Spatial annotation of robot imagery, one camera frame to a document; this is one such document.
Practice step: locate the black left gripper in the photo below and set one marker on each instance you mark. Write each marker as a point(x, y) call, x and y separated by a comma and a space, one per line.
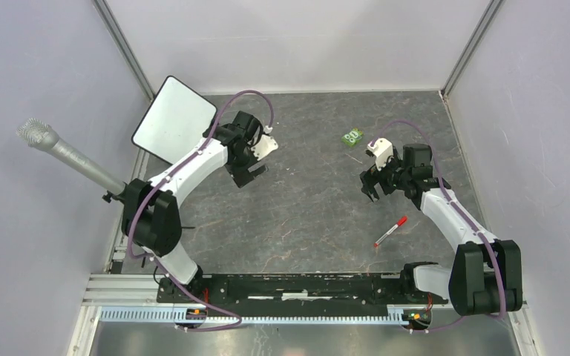
point(243, 176)

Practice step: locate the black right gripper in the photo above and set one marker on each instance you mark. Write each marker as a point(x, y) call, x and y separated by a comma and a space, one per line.
point(372, 176)

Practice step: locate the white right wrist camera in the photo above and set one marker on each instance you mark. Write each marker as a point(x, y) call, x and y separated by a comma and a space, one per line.
point(382, 150)

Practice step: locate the toothed light blue strip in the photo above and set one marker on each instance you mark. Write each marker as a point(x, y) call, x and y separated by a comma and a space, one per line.
point(178, 315)

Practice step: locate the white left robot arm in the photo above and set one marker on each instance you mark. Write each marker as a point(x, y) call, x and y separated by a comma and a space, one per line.
point(151, 209)

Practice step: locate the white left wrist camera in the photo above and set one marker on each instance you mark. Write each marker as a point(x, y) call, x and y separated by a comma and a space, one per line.
point(265, 145)

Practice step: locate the red whiteboard marker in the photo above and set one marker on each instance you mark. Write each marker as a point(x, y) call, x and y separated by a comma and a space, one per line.
point(385, 235)

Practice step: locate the aluminium frame rail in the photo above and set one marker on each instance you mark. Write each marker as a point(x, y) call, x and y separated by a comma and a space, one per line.
point(120, 290)

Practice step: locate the green toy block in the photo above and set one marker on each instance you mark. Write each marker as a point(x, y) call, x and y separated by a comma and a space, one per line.
point(352, 137)

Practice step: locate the small white whiteboard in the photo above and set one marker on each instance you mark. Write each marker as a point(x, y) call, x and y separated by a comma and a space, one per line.
point(174, 122)

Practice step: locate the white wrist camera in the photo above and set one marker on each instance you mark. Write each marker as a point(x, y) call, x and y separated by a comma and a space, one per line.
point(382, 150)
point(265, 145)

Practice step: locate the silver microphone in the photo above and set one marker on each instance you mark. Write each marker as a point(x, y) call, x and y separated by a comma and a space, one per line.
point(44, 138)

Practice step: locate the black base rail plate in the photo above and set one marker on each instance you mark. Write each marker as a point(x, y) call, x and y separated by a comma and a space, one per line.
point(307, 295)

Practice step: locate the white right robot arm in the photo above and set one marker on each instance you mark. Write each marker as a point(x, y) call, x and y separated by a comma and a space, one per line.
point(486, 275)

